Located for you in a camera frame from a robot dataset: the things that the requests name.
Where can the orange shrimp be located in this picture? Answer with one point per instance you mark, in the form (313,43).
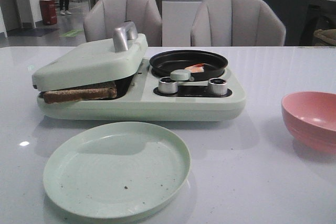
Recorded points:
(196,68)

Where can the mint green sandwich maker lid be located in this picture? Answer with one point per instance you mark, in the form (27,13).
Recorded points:
(91,63)

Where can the pink bowl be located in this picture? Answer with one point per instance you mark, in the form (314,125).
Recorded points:
(309,116)

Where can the mint green breakfast maker base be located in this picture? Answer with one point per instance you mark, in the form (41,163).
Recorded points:
(140,103)

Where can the left silver control knob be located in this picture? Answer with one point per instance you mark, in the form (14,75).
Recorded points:
(167,86)

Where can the silver control knob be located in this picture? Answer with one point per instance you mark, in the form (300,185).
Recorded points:
(167,86)
(217,86)

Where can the black round frying pan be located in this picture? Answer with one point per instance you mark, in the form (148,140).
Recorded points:
(166,62)

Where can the right silver control knob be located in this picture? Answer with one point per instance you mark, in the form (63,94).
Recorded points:
(217,86)

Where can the mint green round plate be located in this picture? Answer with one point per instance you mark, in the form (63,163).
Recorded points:
(122,171)

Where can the right grey upholstered chair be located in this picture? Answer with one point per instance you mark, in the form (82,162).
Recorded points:
(236,23)

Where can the grey upholstered chair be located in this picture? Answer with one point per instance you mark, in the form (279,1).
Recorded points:
(236,23)
(106,15)

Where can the left grey upholstered chair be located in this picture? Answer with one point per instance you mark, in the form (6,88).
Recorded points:
(106,15)

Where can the white refrigerator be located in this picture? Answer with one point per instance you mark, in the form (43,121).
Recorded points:
(177,19)

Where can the red bin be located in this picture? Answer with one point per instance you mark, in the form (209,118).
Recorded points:
(48,12)

